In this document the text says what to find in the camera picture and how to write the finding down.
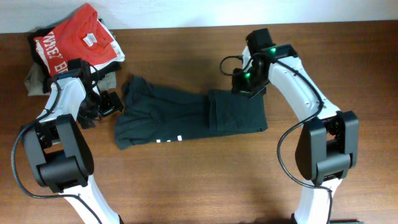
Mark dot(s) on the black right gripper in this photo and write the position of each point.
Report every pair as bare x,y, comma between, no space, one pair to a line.
237,85

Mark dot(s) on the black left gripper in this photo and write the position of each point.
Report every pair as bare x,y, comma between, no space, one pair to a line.
85,116

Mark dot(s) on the dark green t-shirt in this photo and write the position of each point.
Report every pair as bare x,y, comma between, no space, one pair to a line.
155,113

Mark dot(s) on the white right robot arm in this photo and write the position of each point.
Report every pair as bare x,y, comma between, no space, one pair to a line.
328,144

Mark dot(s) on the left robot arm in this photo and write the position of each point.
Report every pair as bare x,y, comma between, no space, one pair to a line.
58,154

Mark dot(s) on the red folded t-shirt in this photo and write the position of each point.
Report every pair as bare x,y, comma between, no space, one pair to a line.
77,46

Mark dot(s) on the black folded shirt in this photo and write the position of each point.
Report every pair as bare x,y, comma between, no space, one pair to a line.
105,70

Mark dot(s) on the olive grey folded garment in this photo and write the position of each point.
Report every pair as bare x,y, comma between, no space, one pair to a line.
32,84

